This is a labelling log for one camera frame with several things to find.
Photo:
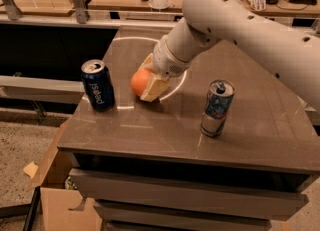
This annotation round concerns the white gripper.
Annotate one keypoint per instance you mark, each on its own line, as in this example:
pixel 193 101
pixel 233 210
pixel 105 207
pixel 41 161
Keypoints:
pixel 165 61

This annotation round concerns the orange fruit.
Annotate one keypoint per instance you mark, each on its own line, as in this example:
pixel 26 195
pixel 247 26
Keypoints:
pixel 139 82

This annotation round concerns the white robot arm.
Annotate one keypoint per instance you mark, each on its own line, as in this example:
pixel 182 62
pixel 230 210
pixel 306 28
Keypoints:
pixel 292 55

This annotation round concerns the blue pepsi can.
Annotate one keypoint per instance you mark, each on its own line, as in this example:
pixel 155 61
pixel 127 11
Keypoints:
pixel 97 84

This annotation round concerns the silver blue energy drink can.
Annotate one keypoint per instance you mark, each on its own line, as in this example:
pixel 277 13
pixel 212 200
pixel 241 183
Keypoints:
pixel 219 98

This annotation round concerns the white face mask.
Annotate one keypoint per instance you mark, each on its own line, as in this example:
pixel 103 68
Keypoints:
pixel 159 4

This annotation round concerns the grey drawer cabinet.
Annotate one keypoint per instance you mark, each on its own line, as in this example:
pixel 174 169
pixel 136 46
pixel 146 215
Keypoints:
pixel 149 165

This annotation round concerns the white printed small box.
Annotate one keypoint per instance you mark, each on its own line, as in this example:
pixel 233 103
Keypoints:
pixel 257 5

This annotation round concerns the brown cardboard box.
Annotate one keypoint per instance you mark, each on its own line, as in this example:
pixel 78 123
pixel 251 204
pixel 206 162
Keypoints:
pixel 62 209

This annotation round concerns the metal bracket post middle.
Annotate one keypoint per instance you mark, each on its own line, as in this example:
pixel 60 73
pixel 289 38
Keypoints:
pixel 81 11

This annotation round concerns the metal bracket post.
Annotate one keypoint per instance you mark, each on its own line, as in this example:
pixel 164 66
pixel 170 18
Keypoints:
pixel 12 11
pixel 81 11

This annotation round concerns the metal bracket post left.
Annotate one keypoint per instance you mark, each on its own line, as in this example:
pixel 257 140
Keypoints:
pixel 12 11

